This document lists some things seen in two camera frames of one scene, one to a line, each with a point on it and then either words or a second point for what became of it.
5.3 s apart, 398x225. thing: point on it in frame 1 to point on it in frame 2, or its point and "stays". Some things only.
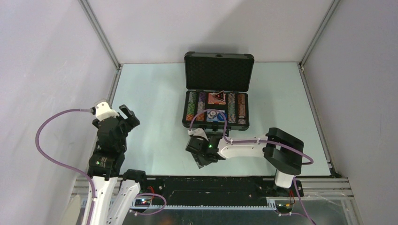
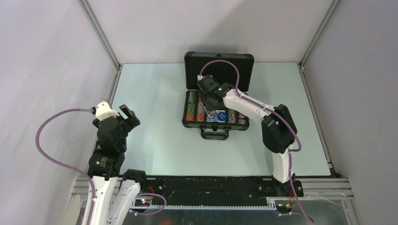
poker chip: [213, 113] stays
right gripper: [201, 162] to [207, 107]
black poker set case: [217, 86] stays
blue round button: [220, 117] stays
